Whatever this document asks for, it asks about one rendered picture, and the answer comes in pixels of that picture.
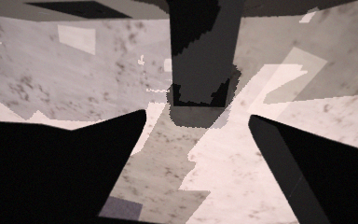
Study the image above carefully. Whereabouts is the black two-prong charger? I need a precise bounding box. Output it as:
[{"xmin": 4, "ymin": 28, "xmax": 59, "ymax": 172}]
[{"xmin": 169, "ymin": 0, "xmax": 244, "ymax": 107}]

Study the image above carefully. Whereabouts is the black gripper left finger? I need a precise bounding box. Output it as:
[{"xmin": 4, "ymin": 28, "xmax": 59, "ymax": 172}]
[{"xmin": 0, "ymin": 109, "xmax": 146, "ymax": 217}]

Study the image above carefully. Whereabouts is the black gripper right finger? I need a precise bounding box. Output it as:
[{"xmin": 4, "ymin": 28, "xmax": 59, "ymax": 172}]
[{"xmin": 248, "ymin": 115, "xmax": 358, "ymax": 224}]

